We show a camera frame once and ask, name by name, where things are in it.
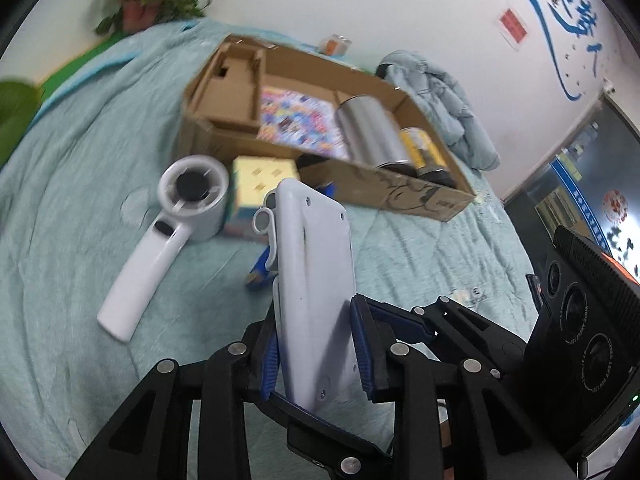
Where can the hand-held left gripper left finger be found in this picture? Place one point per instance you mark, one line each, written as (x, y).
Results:
(270, 360)

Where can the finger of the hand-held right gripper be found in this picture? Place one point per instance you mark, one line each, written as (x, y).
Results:
(325, 440)
(400, 322)

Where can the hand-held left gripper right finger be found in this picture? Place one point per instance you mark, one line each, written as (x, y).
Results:
(362, 350)

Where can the light grey plastic device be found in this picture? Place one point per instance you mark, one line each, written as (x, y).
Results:
(315, 285)

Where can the yellow can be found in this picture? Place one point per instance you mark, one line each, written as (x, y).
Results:
(425, 152)

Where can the stainless steel canister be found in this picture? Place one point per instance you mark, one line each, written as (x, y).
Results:
(372, 130)

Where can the colourful board game box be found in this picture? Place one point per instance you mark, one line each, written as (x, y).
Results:
(300, 120)

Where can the brown cardboard box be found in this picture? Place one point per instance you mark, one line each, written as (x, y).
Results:
(230, 110)

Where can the white paper scrap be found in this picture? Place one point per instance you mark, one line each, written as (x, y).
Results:
(465, 296)

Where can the glass door with poster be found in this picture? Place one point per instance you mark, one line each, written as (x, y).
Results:
(585, 185)

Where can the yellow cube box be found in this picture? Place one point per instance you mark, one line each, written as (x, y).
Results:
(260, 180)

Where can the white handheld fan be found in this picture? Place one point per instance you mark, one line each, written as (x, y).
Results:
(190, 195)

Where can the light blue quilted jacket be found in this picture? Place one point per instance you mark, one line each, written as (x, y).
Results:
(450, 100)

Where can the teal bed blanket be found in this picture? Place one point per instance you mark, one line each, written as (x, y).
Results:
(75, 210)

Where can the small orange box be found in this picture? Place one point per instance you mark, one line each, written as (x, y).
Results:
(335, 44)

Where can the green floor mat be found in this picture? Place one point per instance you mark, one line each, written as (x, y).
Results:
(75, 67)

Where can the green plant leaf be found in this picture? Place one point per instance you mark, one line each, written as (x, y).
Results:
(17, 115)

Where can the red wall sign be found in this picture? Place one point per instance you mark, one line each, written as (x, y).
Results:
(512, 27)

